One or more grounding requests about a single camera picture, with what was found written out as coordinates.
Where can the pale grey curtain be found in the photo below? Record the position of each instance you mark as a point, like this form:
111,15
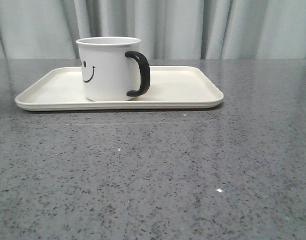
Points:
170,29

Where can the white smiley face mug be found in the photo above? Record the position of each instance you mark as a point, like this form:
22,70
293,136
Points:
113,69

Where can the cream rectangular tray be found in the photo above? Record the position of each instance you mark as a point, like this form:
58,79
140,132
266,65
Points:
171,87

